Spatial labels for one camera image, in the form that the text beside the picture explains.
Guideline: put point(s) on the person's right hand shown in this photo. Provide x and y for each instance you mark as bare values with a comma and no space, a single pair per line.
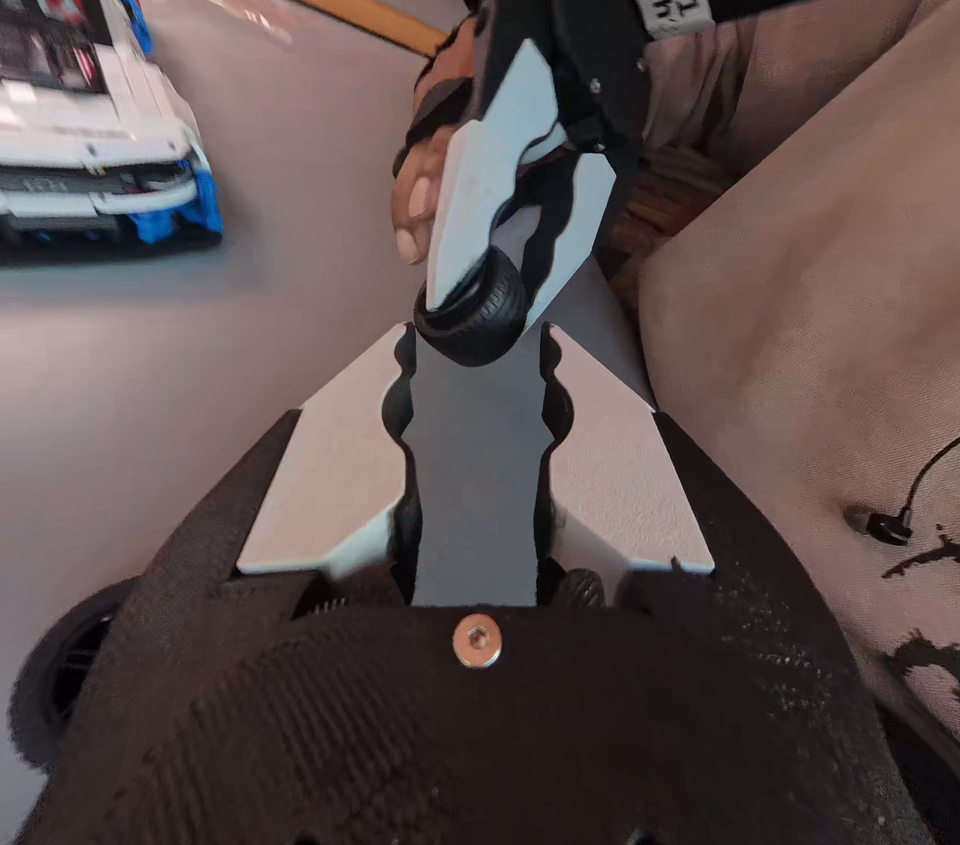
416,200

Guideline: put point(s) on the person in beige hoodie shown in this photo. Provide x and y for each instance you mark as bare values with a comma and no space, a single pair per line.
787,335

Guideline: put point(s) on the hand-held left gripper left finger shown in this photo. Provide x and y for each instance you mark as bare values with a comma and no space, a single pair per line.
330,485

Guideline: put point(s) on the toy brick race car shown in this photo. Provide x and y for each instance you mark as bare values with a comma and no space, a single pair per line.
75,110

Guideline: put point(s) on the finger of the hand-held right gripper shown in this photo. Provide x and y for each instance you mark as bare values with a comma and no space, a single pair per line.
592,200
480,185

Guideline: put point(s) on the person's right forearm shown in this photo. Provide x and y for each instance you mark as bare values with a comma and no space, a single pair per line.
697,87

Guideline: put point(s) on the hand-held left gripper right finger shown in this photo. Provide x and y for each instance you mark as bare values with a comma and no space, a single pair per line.
622,485

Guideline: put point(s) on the black rubber toy tyre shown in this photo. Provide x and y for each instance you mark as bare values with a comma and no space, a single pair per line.
480,327
30,710

